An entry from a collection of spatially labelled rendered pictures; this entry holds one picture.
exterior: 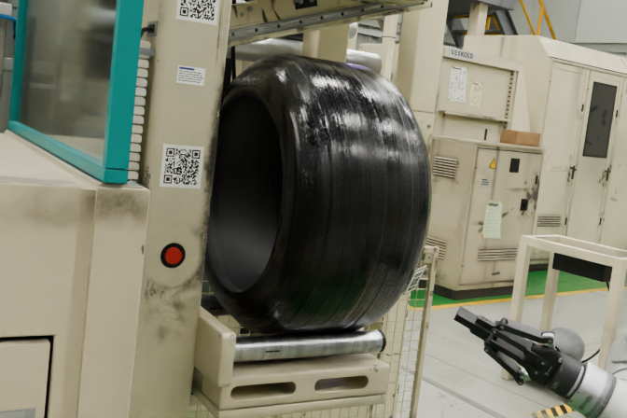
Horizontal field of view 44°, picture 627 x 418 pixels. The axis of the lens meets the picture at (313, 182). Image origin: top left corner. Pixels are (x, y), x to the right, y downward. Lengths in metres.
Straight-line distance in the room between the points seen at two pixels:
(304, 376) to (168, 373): 0.25
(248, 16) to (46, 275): 1.29
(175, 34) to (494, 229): 5.13
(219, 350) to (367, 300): 0.28
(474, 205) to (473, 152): 0.42
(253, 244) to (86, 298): 1.17
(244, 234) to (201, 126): 0.47
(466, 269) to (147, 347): 4.86
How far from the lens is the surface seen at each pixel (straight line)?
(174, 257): 1.39
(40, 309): 0.63
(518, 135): 6.48
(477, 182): 6.04
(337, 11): 1.95
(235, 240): 1.77
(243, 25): 1.84
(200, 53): 1.37
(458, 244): 6.06
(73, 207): 0.62
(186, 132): 1.37
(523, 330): 1.47
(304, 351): 1.47
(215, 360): 1.38
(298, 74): 1.41
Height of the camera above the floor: 1.35
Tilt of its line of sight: 5 degrees down
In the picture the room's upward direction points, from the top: 7 degrees clockwise
